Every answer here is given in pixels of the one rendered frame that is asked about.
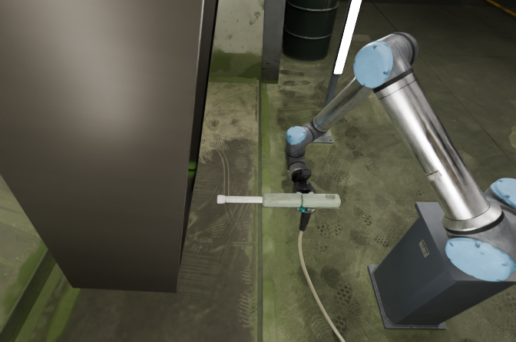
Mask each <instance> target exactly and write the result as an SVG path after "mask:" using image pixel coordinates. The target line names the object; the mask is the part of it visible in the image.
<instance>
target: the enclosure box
mask: <svg viewBox="0 0 516 342"><path fill-rule="evenodd" d="M218 5H219V0H0V175H1V176H2V178H3V179H4V181H5V183H6V184H7V185H8V187H9V189H10V190H11V192H12V193H13V195H14V196H15V198H16V200H17V201H18V203H19V204H20V206H21V208H22V209H23V211H24V212H25V214H26V215H27V217H28V219H29V220H30V222H31V223H32V225H33V226H34V228H35V230H36V231H37V232H38V234H39V236H40V238H41V239H42V240H43V242H44V243H45V246H46V247H47V249H48V250H49V251H50V253H51V255H52V257H53V258H54V259H55V261H56V263H57V264H58V266H59V267H60V268H61V271H62V272H63V274H64V275H65V276H66V278H67V280H68V282H69V283H70V285H71V286H72V287H73V288H87V289H103V290H119V291H149V292H164V293H176V292H177V285H178V280H179V275H180V267H181V262H182V257H183V252H184V244H185V240H186V235H187V226H188V221H189V216H190V209H191V204H192V199H193V194H194V185H195V181H196V176H197V167H198V161H199V154H200V143H201V137H202V130H203V120H204V113H205V107H206V100H207V89H208V83H209V77H210V65H211V59H212V53H213V41H214V35H215V29H216V23H217V11H218Z"/></svg>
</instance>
